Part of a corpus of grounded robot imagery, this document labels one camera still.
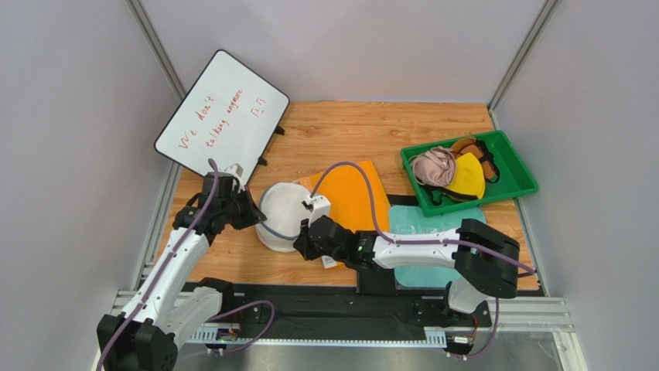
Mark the black mat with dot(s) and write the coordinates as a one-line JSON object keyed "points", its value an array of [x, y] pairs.
{"points": [[384, 283]]}

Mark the orange plastic folder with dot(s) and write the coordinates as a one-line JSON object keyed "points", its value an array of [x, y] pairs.
{"points": [[358, 203]]}

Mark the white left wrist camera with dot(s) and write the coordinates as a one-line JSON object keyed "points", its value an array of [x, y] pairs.
{"points": [[237, 172]]}

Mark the brown bra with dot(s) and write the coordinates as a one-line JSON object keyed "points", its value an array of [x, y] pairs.
{"points": [[479, 149]]}

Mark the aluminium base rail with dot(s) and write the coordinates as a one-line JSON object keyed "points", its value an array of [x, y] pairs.
{"points": [[333, 315]]}

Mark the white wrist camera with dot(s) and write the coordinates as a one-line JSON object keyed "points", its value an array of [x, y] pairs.
{"points": [[318, 206], [237, 172]]}

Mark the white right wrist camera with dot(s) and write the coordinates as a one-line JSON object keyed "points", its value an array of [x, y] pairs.
{"points": [[318, 206]]}

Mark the white whiteboard with red writing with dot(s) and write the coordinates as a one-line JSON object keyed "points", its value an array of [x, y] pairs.
{"points": [[229, 115]]}

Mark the yellow bra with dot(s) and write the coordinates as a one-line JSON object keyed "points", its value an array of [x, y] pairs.
{"points": [[469, 181]]}

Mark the white mesh laundry bag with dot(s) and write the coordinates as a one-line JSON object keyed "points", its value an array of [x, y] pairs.
{"points": [[282, 205]]}

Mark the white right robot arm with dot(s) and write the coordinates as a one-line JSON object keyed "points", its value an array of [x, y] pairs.
{"points": [[486, 259]]}

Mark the pink bra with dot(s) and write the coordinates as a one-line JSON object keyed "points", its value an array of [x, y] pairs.
{"points": [[435, 167]]}

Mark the green plastic tray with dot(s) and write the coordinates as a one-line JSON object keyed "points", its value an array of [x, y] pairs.
{"points": [[515, 178]]}

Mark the teal cutting board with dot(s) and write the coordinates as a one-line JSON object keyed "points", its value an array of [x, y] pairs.
{"points": [[410, 220]]}

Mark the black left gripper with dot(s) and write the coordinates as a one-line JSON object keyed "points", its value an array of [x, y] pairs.
{"points": [[254, 213]]}

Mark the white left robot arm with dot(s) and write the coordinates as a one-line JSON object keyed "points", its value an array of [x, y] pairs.
{"points": [[150, 329]]}

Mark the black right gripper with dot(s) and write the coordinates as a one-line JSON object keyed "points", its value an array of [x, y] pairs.
{"points": [[307, 244]]}

